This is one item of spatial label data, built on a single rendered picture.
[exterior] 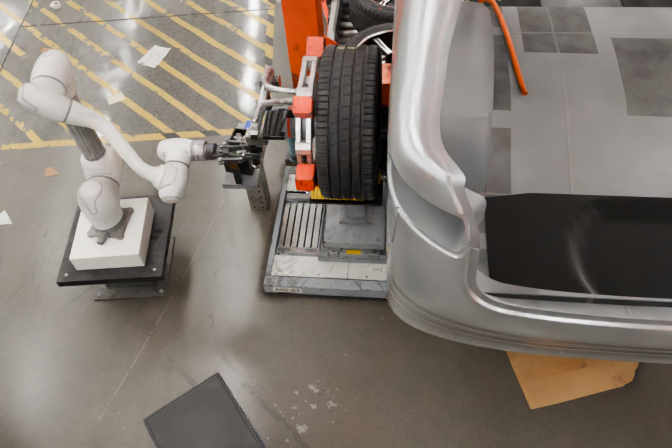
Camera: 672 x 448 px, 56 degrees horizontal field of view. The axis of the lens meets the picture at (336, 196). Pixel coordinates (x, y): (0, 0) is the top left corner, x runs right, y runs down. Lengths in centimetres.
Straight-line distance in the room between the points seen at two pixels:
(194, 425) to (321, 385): 65
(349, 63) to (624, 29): 125
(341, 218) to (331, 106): 89
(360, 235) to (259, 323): 66
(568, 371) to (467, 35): 160
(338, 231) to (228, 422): 107
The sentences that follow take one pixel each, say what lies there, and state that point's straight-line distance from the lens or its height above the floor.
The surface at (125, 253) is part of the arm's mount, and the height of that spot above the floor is 40.
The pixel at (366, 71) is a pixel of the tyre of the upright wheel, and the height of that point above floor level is 118.
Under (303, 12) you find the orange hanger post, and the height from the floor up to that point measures 109.
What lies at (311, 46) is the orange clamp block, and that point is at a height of 110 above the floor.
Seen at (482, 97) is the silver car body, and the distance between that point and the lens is 230.
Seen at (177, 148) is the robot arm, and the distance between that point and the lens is 275.
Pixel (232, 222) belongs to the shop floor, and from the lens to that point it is 355.
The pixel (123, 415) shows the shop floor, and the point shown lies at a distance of 316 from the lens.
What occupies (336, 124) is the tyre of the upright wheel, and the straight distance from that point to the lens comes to 243.
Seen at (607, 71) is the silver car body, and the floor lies 105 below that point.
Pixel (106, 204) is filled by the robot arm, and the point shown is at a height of 61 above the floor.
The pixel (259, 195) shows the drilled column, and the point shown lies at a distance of 346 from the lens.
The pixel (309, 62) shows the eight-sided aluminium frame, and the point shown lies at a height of 111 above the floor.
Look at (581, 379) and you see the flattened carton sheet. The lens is 314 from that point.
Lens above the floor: 278
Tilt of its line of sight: 51 degrees down
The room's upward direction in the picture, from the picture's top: 5 degrees counter-clockwise
